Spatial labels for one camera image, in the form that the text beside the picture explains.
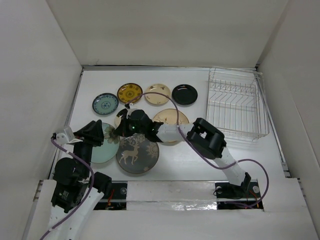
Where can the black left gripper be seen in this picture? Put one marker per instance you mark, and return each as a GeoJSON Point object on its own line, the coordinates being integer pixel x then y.
{"type": "Point", "coordinates": [90, 134]}

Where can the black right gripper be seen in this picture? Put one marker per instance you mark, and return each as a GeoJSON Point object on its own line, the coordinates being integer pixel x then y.
{"type": "Point", "coordinates": [123, 130]}

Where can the light green floral plate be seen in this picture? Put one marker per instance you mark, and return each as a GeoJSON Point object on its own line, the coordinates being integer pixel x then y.
{"type": "Point", "coordinates": [105, 152]}

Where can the beige bird branch plate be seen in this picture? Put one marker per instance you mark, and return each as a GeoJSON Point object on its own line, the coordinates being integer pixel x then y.
{"type": "Point", "coordinates": [170, 117]}

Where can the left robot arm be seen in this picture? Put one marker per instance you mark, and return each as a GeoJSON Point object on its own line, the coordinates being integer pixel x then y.
{"type": "Point", "coordinates": [78, 188]}

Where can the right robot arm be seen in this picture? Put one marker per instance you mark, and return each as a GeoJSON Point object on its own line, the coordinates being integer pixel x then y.
{"type": "Point", "coordinates": [205, 139]}

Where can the cream plate with dark patch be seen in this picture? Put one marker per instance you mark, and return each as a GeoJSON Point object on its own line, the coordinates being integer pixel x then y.
{"type": "Point", "coordinates": [122, 118]}

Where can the blue white patterned plate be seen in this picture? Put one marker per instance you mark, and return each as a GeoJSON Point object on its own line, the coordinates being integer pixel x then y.
{"type": "Point", "coordinates": [105, 104]}

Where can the yellow patterned small plate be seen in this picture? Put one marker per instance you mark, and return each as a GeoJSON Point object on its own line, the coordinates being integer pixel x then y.
{"type": "Point", "coordinates": [128, 92]}

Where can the cream floral small plate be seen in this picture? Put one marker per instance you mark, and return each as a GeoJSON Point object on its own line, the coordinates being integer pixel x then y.
{"type": "Point", "coordinates": [157, 94]}

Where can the black glossy small plate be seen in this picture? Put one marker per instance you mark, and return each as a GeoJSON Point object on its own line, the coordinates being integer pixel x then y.
{"type": "Point", "coordinates": [184, 94]}

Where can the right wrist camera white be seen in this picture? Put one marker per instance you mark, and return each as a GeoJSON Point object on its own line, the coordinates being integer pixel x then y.
{"type": "Point", "coordinates": [130, 108]}

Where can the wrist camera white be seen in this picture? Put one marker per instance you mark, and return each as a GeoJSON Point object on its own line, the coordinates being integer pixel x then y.
{"type": "Point", "coordinates": [64, 136]}
{"type": "Point", "coordinates": [130, 108]}

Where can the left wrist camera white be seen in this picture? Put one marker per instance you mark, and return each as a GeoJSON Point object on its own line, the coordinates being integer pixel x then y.
{"type": "Point", "coordinates": [64, 136]}

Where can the white wire dish rack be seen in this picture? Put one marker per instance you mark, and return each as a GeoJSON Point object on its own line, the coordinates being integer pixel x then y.
{"type": "Point", "coordinates": [236, 103]}

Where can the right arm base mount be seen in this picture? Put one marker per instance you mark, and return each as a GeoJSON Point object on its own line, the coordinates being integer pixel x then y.
{"type": "Point", "coordinates": [225, 190]}

